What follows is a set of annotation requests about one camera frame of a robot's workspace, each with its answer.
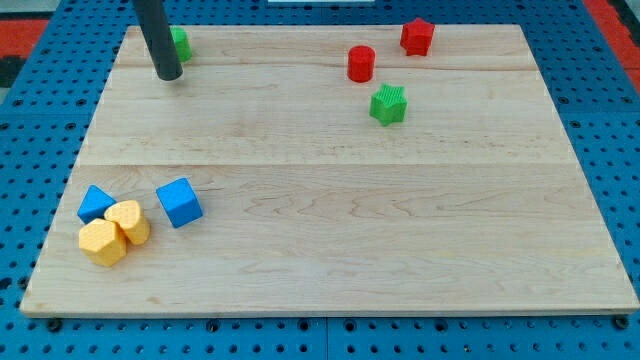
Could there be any blue triangle block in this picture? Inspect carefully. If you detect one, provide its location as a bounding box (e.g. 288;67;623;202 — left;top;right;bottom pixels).
77;185;116;224

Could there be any light wooden board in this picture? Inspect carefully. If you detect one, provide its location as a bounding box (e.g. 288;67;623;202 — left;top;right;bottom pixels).
21;25;639;318

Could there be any green star block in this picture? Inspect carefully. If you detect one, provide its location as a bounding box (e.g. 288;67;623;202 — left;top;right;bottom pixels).
369;83;408;127

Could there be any red cylinder block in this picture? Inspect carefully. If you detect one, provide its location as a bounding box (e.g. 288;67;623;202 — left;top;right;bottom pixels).
347;45;376;83

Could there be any blue cube block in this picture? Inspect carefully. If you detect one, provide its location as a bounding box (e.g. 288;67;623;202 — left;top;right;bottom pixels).
155;178;203;228

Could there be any red star block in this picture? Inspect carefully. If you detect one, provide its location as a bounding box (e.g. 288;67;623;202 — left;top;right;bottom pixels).
400;18;436;56

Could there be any yellow heart block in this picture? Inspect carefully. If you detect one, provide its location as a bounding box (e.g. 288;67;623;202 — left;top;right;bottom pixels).
104;200;151;245

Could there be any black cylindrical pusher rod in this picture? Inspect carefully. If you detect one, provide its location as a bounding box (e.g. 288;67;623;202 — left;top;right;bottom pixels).
132;0;183;81

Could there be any green cylinder block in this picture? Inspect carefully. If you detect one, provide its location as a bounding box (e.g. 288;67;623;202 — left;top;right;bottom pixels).
170;26;192;62

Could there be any yellow hexagon block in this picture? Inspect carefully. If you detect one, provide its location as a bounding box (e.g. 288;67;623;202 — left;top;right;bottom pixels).
78;219;127;267

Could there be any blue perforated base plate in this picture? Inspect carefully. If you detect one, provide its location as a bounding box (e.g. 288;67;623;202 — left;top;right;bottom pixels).
1;0;639;359

